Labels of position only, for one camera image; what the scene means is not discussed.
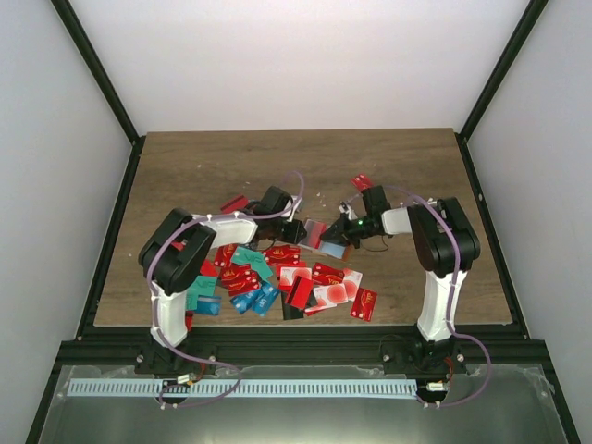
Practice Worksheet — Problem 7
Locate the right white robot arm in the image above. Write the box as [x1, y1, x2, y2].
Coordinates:
[320, 186, 481, 373]

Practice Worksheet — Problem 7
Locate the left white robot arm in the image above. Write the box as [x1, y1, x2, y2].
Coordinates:
[138, 186, 305, 374]

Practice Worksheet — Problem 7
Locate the lone red card far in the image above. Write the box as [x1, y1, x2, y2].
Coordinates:
[351, 174, 374, 191]

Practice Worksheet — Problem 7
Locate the red gold card upper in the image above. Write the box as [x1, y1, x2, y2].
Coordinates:
[263, 245, 301, 265]

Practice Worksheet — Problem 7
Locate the teal VIP card centre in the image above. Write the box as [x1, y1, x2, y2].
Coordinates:
[231, 246, 274, 280]

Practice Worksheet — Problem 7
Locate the white red circle card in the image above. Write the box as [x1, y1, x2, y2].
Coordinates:
[304, 269, 363, 315]

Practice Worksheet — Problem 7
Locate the red stripe card pile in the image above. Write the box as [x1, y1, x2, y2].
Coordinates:
[282, 277, 314, 310]

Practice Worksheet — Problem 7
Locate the red VIP card right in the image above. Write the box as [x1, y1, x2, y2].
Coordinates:
[350, 288, 378, 322]

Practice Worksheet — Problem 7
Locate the red gold VIP card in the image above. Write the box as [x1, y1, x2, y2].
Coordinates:
[219, 264, 260, 297]

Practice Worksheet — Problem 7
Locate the blue VIP card lower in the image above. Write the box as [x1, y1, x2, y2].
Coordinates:
[230, 281, 280, 316]

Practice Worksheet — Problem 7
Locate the teal card left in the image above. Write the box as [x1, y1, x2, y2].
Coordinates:
[186, 276, 217, 311]

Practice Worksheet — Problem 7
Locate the light blue slotted strip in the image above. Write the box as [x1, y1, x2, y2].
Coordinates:
[68, 378, 417, 400]

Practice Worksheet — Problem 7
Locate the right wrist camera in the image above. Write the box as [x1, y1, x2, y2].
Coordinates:
[339, 201, 357, 221]

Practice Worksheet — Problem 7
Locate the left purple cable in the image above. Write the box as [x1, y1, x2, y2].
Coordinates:
[145, 170, 306, 411]

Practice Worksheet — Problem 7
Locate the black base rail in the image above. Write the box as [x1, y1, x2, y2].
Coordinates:
[54, 325, 551, 376]

